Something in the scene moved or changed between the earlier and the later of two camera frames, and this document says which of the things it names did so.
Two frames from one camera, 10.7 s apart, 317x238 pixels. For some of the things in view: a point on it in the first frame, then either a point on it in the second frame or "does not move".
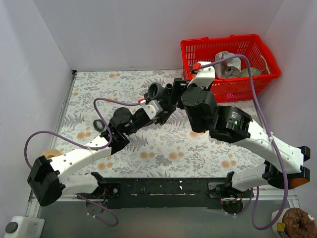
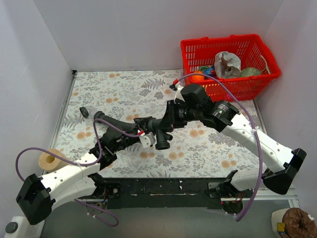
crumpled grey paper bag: x=230 y=68 does not move
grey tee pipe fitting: x=156 y=91 to x=157 y=126
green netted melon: x=254 y=72 does not move
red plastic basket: x=265 y=67 does not move
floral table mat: x=163 y=148 does not move
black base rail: x=161 y=192 does not move
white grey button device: x=24 y=227 does not move
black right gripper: x=178 y=89 to x=170 y=116
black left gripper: x=164 y=109 to x=138 y=126
